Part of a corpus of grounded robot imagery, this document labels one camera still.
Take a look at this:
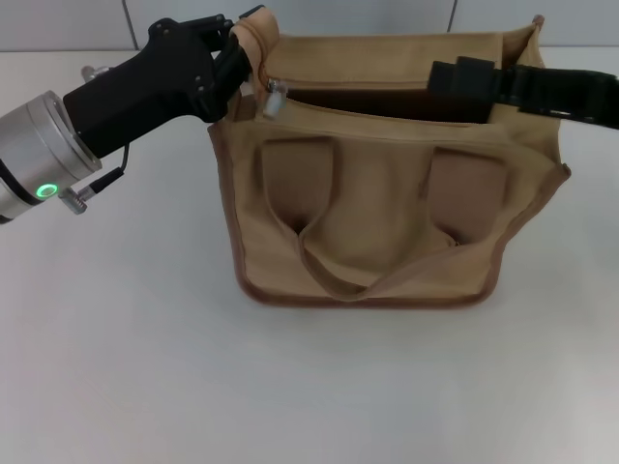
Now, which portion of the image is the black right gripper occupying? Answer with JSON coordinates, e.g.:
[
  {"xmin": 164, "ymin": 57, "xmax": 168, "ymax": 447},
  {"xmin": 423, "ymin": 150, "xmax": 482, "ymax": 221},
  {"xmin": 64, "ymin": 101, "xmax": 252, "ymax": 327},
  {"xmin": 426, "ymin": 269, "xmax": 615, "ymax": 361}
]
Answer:
[{"xmin": 428, "ymin": 56, "xmax": 619, "ymax": 130}]

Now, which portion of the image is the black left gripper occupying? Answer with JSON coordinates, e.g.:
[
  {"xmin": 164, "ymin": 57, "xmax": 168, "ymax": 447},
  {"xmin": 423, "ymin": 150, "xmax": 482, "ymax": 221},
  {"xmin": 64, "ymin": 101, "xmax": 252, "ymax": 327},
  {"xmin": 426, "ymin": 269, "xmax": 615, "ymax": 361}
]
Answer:
[{"xmin": 62, "ymin": 5, "xmax": 266, "ymax": 160}]

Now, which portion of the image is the silver metal zipper pull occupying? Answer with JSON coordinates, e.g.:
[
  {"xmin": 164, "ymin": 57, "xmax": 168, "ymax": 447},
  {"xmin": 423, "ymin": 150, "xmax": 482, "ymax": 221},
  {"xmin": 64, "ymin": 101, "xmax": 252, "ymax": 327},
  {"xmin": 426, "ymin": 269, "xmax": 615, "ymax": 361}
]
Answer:
[{"xmin": 263, "ymin": 79, "xmax": 287, "ymax": 119}]

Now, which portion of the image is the khaki canvas food bag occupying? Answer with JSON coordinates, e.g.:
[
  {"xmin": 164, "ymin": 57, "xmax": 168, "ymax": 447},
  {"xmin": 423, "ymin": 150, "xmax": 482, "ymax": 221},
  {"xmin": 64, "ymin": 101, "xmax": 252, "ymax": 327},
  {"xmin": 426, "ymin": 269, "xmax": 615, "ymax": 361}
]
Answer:
[{"xmin": 207, "ymin": 5, "xmax": 572, "ymax": 308}]

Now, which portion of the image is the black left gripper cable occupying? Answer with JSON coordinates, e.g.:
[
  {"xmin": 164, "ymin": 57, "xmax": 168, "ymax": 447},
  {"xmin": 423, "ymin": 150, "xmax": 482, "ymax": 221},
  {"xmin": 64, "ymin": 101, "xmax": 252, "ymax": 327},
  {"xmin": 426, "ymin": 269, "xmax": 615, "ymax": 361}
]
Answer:
[{"xmin": 57, "ymin": 65, "xmax": 132, "ymax": 217}]

